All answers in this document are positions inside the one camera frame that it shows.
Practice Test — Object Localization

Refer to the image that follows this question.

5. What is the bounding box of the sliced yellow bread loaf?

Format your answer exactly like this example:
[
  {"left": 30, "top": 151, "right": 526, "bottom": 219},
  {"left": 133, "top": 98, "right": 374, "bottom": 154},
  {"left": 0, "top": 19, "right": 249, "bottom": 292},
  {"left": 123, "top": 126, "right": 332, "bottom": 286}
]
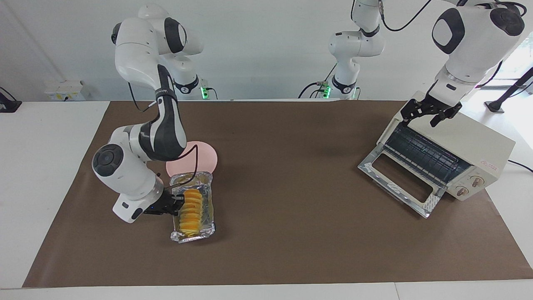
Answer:
[{"left": 180, "top": 190, "right": 204, "bottom": 237}]

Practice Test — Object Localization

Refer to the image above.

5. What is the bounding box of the aluminium foil tray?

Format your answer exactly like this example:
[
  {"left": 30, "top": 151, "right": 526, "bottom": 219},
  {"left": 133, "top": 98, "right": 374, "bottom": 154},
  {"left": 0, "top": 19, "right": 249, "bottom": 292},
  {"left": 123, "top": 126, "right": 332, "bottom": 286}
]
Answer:
[{"left": 169, "top": 172, "right": 216, "bottom": 243}]

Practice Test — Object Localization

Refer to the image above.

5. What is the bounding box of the white toaster oven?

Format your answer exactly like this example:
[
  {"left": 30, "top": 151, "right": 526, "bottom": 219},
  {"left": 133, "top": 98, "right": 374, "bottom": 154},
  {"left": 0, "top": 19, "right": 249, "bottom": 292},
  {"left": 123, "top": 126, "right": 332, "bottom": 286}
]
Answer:
[{"left": 377, "top": 91, "right": 516, "bottom": 201}]

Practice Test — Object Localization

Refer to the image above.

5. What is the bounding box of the black oven power cord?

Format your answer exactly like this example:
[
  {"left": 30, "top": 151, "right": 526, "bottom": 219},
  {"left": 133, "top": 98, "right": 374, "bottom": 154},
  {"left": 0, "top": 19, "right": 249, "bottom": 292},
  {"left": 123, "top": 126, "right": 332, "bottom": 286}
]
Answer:
[{"left": 507, "top": 160, "right": 533, "bottom": 173}]

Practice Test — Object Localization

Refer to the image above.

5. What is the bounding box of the white wall socket box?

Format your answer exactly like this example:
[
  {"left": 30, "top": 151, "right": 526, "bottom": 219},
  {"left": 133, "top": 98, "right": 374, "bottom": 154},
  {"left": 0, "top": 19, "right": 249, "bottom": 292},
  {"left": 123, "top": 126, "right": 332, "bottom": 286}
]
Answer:
[{"left": 45, "top": 80, "right": 86, "bottom": 101}]

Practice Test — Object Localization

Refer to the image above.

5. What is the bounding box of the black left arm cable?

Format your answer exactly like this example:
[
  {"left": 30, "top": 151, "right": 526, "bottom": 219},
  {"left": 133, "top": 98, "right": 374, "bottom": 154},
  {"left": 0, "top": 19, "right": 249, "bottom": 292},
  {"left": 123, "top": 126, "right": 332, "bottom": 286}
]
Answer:
[{"left": 377, "top": 0, "right": 527, "bottom": 90}]

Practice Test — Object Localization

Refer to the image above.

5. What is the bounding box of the glass oven door with foil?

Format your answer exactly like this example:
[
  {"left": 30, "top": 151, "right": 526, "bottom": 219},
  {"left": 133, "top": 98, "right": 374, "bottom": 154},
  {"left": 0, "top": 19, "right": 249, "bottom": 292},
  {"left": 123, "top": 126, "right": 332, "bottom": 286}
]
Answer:
[{"left": 358, "top": 150, "right": 446, "bottom": 219}]

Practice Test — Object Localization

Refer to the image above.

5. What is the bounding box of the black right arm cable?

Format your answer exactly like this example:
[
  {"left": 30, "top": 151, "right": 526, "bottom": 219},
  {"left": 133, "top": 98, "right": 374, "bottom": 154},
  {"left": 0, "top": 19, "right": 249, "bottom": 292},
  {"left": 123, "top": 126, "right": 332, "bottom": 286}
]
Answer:
[{"left": 127, "top": 81, "right": 199, "bottom": 188}]

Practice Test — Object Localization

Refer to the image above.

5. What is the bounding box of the black desk clamp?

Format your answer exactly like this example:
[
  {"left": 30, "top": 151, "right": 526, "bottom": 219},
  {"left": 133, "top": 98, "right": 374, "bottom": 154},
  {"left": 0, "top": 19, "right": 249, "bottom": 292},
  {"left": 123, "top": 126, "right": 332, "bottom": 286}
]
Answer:
[{"left": 0, "top": 87, "right": 22, "bottom": 113}]

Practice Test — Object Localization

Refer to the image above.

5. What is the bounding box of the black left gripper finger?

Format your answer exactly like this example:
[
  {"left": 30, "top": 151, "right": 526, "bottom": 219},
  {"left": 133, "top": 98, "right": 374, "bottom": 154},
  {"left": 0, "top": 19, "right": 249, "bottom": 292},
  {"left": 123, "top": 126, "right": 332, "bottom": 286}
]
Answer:
[
  {"left": 430, "top": 106, "right": 459, "bottom": 128},
  {"left": 401, "top": 100, "right": 420, "bottom": 122}
]

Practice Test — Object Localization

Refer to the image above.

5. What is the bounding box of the pink round plate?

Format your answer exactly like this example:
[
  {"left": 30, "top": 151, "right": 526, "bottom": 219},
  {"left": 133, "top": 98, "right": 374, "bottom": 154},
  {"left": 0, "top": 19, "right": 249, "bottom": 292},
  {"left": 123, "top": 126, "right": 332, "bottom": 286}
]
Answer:
[{"left": 166, "top": 141, "right": 218, "bottom": 178}]

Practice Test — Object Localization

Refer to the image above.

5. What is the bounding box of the metal oven wire rack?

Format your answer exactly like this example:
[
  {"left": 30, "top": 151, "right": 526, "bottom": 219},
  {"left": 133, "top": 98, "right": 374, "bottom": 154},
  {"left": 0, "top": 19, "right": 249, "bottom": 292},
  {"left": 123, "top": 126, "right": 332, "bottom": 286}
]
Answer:
[{"left": 385, "top": 124, "right": 471, "bottom": 184}]

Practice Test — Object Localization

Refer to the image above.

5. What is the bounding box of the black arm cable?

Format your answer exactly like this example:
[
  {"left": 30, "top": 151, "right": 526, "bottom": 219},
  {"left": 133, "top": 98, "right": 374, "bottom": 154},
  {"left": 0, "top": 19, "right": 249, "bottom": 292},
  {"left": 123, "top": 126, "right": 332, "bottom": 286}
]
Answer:
[
  {"left": 377, "top": 0, "right": 527, "bottom": 90},
  {"left": 127, "top": 81, "right": 199, "bottom": 188}
]

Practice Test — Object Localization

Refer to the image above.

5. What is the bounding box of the black camera stand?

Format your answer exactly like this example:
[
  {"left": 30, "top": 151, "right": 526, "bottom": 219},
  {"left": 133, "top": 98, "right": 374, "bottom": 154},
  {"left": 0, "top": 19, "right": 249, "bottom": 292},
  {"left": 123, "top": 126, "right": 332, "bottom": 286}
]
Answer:
[{"left": 484, "top": 67, "right": 533, "bottom": 114}]

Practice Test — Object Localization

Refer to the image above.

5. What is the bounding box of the brown paper table mat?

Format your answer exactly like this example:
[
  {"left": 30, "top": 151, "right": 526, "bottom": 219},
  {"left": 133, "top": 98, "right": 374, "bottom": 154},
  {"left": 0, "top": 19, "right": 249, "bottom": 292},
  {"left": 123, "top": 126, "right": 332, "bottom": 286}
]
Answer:
[{"left": 23, "top": 100, "right": 533, "bottom": 288}]

